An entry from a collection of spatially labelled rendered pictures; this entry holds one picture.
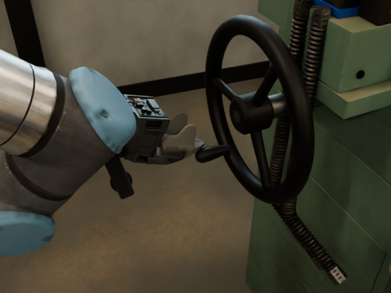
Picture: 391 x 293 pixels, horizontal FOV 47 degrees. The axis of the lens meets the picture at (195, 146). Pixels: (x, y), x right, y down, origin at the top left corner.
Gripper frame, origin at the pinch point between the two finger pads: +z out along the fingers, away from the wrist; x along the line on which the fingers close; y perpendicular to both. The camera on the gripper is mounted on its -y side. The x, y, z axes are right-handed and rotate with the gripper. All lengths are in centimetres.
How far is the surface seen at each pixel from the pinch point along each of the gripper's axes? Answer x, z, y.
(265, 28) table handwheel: -8.5, -2.3, 24.5
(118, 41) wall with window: 130, 35, -32
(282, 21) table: 12.1, 18.0, 20.7
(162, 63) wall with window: 128, 59, -38
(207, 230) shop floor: 37, 45, -61
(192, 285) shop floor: 20, 32, -65
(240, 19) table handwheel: -3.1, -2.7, 23.5
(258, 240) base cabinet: 10, 38, -37
